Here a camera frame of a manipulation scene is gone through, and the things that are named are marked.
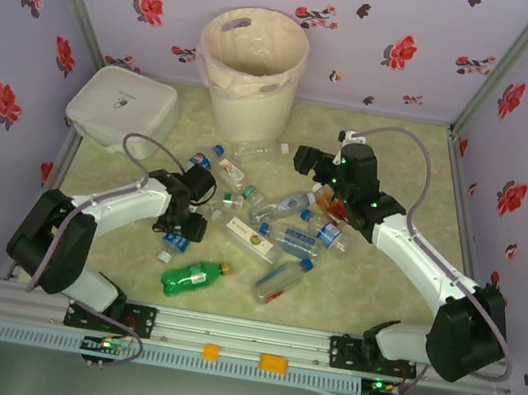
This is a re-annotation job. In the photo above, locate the blue label white cap bottle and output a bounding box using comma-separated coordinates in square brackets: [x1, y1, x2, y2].
[154, 229, 194, 268]

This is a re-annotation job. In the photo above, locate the blue label cola bottle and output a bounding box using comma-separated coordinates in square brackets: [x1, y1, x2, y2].
[185, 140, 227, 177]

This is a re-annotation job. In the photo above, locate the bottle with colourful white label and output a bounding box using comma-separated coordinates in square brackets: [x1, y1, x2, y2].
[212, 157, 252, 196]

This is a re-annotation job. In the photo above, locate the clear bottle green band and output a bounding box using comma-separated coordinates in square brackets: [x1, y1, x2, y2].
[205, 187, 246, 219]

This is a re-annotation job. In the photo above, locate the green soda bottle orange cap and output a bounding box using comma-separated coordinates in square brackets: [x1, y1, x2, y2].
[157, 251, 234, 308]

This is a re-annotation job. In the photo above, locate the tall square clear bottle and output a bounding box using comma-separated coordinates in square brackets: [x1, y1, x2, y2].
[205, 207, 288, 268]

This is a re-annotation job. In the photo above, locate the clear bottle pale blue label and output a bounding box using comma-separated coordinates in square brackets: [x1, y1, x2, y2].
[246, 181, 321, 235]

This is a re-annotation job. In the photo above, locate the small clear bottle green cap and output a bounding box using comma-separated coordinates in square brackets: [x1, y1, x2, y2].
[241, 183, 268, 210]

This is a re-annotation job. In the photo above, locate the clear bottle blue cap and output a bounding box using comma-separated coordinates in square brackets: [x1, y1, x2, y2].
[250, 249, 317, 313]
[254, 220, 326, 263]

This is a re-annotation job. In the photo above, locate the beige waste bin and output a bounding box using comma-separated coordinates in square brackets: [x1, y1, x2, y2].
[184, 0, 317, 152]

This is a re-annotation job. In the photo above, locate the translucent plastic bin liner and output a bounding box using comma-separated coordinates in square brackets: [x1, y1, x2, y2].
[188, 0, 317, 113]

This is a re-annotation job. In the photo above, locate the white plastic storage box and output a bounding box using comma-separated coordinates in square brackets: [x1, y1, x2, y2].
[59, 59, 187, 166]

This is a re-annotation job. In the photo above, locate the small orange clip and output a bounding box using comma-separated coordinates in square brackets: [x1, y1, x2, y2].
[200, 343, 222, 363]

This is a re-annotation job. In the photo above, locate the left circuit board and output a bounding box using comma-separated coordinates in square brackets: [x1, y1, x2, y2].
[78, 333, 128, 364]

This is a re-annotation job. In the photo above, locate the circuit board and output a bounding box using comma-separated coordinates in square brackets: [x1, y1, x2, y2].
[359, 374, 403, 395]
[78, 333, 128, 364]

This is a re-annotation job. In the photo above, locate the right circuit board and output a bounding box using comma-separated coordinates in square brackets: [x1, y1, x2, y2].
[359, 374, 403, 395]

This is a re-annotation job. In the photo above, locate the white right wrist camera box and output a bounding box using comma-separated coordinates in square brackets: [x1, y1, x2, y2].
[332, 127, 360, 169]

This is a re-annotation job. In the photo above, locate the grey right arm cable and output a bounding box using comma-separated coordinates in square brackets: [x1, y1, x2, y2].
[309, 120, 528, 395]

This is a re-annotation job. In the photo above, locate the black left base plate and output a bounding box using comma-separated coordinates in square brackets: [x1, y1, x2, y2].
[62, 292, 159, 341]

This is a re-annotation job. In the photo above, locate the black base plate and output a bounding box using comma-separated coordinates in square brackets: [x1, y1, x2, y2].
[62, 292, 159, 341]
[325, 331, 422, 382]

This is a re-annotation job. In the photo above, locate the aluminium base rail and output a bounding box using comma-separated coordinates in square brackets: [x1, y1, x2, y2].
[0, 273, 518, 395]

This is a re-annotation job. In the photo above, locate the white slotted cable duct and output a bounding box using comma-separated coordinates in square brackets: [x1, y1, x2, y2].
[0, 318, 362, 395]

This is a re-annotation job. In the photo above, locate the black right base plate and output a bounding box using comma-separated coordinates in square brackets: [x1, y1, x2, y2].
[325, 331, 422, 382]

